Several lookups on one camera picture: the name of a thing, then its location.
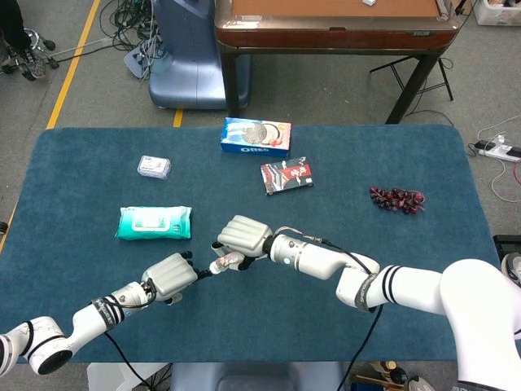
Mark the person in black clothes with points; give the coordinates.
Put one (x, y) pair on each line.
(16, 28)

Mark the white power strip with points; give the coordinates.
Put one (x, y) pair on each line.
(498, 150)

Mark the green wet wipes pack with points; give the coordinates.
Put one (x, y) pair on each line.
(152, 223)

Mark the red black snack box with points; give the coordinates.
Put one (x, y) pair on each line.
(287, 176)

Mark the blue Oreo cookie box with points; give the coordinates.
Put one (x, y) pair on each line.
(254, 138)

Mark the small clear plastic box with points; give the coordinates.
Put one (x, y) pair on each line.
(154, 167)

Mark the grey robot torso base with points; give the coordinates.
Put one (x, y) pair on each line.
(256, 376)

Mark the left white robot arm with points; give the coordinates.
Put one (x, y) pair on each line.
(73, 330)

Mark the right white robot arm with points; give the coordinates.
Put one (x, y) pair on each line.
(386, 285)

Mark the brown mahjong table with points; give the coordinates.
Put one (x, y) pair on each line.
(338, 32)

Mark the blue table carpet mat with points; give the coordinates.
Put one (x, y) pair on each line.
(285, 326)

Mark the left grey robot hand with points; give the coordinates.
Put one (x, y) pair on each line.
(171, 277)

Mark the white plastic basket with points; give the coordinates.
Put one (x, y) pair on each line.
(496, 12)

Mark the small item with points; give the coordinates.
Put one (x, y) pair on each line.
(226, 261)

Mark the wheeled chair base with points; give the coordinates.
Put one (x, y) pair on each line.
(38, 45)

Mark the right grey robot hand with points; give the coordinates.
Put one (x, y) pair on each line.
(244, 234)

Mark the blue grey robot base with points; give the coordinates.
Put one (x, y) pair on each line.
(191, 61)

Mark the red grape bunch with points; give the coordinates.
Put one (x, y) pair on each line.
(397, 199)

